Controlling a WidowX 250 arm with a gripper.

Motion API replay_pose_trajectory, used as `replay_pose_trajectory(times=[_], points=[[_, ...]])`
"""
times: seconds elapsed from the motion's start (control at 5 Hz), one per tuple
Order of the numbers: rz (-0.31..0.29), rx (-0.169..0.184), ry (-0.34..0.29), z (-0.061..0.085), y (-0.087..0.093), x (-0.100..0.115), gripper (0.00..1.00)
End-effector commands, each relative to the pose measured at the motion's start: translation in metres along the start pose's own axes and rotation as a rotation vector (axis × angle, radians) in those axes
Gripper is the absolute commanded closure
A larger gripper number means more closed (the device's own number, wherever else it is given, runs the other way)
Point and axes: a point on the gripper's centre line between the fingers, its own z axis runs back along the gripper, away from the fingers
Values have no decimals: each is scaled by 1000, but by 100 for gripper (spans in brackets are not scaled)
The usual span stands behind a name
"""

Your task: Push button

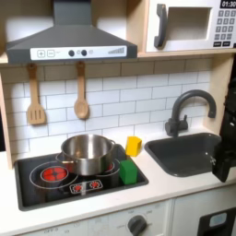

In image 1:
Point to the dark grey sink basin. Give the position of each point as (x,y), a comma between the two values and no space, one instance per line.
(184,155)

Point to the dark grey tap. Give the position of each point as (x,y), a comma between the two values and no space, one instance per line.
(179,107)

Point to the yellow block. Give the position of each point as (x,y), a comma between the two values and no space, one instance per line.
(133,146)

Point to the green block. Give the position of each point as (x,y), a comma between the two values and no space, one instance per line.
(128,172)

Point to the grey oven knob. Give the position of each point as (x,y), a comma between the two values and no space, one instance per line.
(137,225)

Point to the white toy microwave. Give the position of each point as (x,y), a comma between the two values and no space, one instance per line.
(190,26)

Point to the steel pot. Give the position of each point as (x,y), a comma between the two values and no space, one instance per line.
(87,155)

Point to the wooden spoon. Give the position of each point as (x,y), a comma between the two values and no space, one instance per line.
(81,101)

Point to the black toy stove top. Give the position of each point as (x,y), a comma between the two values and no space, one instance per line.
(40,193)

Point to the grey range hood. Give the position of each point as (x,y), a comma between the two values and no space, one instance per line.
(72,40)

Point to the wooden slotted spatula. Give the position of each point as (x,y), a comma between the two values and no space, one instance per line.
(35,104)

